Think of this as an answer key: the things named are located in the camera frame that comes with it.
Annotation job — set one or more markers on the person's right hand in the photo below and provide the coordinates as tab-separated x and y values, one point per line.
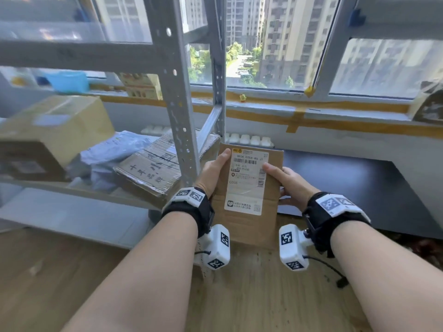
294	187

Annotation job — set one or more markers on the person's left hand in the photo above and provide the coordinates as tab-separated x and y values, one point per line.
208	176

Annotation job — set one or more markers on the person's left thumb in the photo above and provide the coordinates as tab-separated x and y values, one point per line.
223	157

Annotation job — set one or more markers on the person's right thumb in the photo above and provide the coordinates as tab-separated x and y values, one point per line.
273	170

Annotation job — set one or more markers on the cardboard parcel white label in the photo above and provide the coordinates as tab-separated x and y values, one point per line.
249	203

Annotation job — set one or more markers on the person's right forearm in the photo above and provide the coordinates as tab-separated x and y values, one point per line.
387	273

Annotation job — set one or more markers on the person's left forearm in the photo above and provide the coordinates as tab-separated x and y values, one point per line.
145	273

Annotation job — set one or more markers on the white radiator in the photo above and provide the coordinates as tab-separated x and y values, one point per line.
249	138

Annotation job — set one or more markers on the black left wrist band tracker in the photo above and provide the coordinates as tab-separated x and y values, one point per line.
193	207

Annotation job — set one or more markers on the black wrist band tracker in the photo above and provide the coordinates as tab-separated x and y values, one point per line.
332	217
193	207

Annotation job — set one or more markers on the grey metal shelf rack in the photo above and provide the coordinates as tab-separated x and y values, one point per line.
180	100

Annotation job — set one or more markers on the flat cardboard box with handwriting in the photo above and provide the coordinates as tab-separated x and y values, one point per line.
152	169

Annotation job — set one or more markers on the black right wrist band tracker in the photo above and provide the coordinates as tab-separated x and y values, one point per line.
332	217

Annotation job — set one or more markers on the black desk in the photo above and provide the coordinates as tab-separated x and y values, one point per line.
363	190

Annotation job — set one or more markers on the yellow printed carton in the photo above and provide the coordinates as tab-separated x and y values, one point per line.
142	85

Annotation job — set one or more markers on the grey plastic mailer bag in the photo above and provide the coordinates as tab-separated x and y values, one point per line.
110	152

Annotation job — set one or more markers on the large brown cardboard box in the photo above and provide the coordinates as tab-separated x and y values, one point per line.
55	134

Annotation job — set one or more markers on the patterned bag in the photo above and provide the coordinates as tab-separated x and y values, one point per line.
429	103

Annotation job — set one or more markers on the blue plastic container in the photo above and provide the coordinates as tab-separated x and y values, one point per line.
67	82

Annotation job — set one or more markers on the blue window clip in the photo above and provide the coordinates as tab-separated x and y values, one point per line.
356	17

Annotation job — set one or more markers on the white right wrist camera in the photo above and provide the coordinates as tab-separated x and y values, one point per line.
291	247

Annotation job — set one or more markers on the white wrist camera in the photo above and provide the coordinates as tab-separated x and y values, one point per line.
216	248
291	247

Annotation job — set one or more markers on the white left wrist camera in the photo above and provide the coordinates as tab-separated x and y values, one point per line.
216	248

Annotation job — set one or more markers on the grey window frame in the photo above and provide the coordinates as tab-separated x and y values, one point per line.
332	48

